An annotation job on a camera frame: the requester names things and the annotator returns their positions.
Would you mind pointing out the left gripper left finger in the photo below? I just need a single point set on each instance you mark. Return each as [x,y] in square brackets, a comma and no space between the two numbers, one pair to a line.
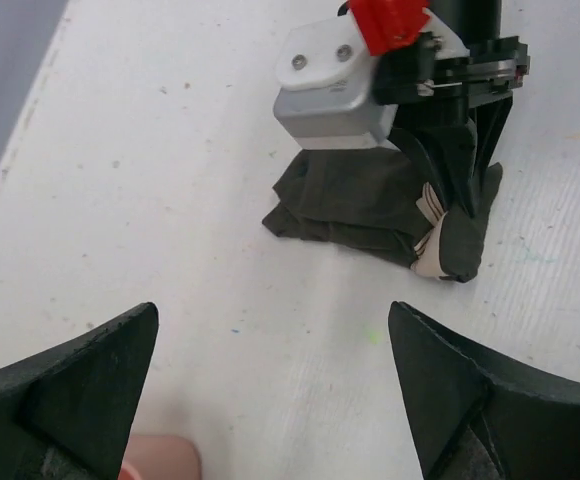
[67,412]

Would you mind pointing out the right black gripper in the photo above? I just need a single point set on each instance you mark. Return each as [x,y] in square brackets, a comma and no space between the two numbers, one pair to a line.
[430,91]

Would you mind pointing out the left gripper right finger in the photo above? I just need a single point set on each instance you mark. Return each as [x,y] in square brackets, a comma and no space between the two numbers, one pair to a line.
[475,413]

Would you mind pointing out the olive green underwear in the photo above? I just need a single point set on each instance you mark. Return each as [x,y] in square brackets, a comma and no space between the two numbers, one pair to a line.
[377,202]

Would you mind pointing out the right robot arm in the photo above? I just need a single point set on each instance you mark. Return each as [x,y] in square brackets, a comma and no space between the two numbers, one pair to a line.
[474,22]

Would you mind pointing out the pink divided organizer tray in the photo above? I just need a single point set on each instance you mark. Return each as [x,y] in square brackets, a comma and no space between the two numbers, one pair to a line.
[160,457]

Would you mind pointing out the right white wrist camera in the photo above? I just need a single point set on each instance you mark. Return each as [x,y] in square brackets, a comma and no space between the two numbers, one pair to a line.
[343,79]

